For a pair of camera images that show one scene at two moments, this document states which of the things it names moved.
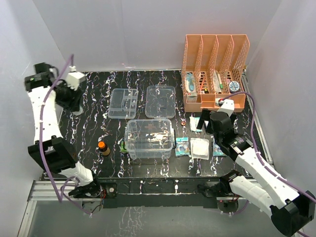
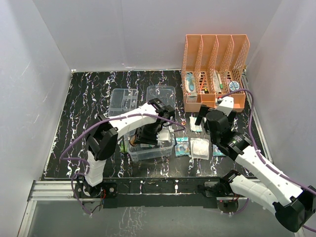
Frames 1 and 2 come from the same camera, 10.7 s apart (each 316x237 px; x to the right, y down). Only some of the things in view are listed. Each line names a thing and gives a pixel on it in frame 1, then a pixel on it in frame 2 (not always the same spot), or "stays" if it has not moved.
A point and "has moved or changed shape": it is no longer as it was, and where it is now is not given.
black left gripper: x=73 y=103 → x=141 y=138
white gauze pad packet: x=200 y=148 stays
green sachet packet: x=123 y=147 stays
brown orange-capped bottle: x=103 y=148 has moved or changed shape
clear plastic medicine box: x=149 y=138 stays
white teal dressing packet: x=193 y=123 stays
